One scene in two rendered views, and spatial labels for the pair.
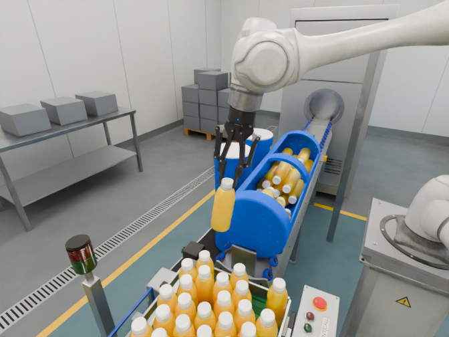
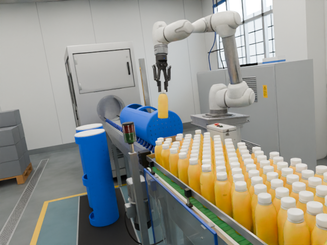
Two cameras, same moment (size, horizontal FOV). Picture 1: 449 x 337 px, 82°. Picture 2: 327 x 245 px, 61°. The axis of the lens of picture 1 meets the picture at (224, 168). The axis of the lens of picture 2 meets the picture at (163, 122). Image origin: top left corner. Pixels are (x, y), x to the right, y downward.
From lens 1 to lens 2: 145 cm
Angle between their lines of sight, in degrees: 47
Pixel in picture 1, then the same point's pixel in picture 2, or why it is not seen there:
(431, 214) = (219, 97)
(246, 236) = (164, 135)
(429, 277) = (231, 120)
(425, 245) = (222, 112)
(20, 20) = not seen: outside the picture
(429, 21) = (198, 24)
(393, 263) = (219, 121)
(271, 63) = (190, 26)
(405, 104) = not seen: hidden behind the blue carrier
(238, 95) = (162, 48)
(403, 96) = not seen: hidden behind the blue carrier
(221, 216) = (166, 107)
